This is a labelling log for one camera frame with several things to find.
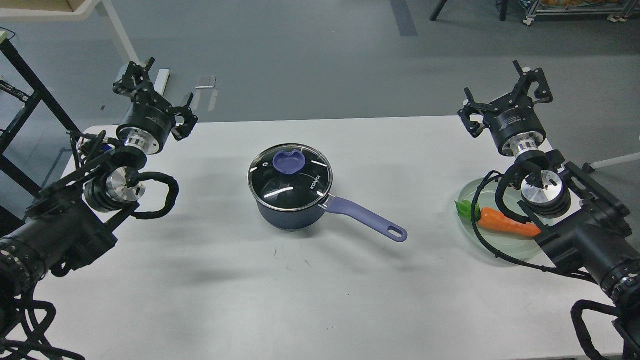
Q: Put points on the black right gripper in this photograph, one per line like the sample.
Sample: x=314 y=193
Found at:
x=517 y=126

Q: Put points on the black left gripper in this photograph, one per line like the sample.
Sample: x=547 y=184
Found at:
x=145 y=126

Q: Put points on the glass lid with purple knob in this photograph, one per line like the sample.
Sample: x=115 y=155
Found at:
x=290 y=177

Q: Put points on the blue saucepan with purple handle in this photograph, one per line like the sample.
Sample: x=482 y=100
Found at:
x=300 y=219

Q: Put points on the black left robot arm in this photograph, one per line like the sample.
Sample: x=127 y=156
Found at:
x=72 y=223

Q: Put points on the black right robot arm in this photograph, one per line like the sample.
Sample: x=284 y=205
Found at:
x=574 y=220

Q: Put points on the black furniture leg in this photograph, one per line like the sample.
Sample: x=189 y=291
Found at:
x=437 y=10

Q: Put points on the orange toy carrot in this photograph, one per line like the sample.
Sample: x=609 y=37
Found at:
x=494 y=220

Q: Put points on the wheeled metal cart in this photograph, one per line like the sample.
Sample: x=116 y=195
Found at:
x=616 y=11

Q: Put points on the black metal rack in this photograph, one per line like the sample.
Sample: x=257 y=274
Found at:
x=36 y=94

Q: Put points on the white desk frame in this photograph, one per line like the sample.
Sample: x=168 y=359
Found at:
x=78 y=56

